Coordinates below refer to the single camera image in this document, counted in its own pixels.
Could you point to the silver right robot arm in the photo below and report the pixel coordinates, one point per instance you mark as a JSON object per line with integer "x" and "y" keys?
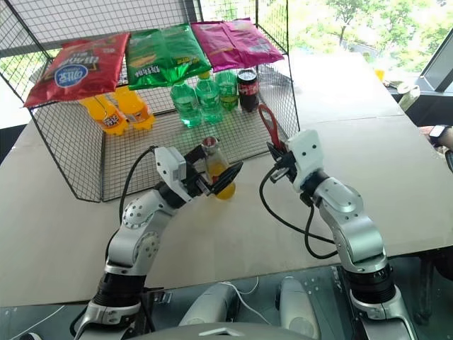
{"x": 350, "y": 219}

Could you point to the dark cola plastic bottle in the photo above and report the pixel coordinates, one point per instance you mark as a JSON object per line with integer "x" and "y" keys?
{"x": 247, "y": 90}

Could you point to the grey rounded robot leg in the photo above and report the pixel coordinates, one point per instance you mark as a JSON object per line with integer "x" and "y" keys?
{"x": 209, "y": 304}
{"x": 299, "y": 308}

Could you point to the pink chip bag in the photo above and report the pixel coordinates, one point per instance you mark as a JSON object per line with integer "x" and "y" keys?
{"x": 233, "y": 42}

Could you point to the black window frame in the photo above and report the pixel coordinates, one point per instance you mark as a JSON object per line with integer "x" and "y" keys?
{"x": 439, "y": 67}

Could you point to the green chip bag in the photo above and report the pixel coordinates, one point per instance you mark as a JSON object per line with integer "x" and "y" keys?
{"x": 163, "y": 56}

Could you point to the orange soda plastic bottle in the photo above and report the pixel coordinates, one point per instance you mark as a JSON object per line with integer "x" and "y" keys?
{"x": 106, "y": 118}
{"x": 136, "y": 108}

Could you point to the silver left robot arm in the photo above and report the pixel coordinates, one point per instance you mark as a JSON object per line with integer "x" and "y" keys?
{"x": 138, "y": 226}

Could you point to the glass bottle of orange drink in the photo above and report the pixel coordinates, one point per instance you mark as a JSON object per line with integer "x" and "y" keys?
{"x": 216, "y": 163}

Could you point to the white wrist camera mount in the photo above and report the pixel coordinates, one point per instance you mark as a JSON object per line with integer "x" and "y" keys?
{"x": 306, "y": 152}
{"x": 170, "y": 166}

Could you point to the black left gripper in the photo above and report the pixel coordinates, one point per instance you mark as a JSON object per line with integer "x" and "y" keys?
{"x": 193, "y": 178}

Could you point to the black smartwatch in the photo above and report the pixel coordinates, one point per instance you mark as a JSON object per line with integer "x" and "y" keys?
{"x": 439, "y": 132}

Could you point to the yellow cup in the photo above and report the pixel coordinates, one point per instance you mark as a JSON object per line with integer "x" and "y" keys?
{"x": 379, "y": 75}

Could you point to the person's forearm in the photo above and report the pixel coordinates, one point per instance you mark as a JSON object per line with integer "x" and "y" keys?
{"x": 448, "y": 136}

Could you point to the green soda plastic bottle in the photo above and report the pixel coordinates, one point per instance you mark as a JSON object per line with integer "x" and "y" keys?
{"x": 209, "y": 99}
{"x": 228, "y": 90}
{"x": 185, "y": 106}

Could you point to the olive green container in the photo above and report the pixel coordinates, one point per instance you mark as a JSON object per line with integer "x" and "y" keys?
{"x": 410, "y": 96}

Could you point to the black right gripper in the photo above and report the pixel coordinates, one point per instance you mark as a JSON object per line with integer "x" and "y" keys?
{"x": 286, "y": 166}

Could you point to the red chip bag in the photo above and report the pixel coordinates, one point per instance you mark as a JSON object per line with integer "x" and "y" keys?
{"x": 78, "y": 71}

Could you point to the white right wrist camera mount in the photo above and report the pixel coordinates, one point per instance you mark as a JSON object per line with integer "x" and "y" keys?
{"x": 306, "y": 152}

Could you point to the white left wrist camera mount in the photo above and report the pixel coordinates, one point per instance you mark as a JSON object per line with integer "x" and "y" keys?
{"x": 170, "y": 166}

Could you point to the grey robot torso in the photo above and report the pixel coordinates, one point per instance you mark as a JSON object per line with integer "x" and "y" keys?
{"x": 223, "y": 333}

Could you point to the black table leg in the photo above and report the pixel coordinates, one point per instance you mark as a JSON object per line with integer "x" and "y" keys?
{"x": 426, "y": 290}

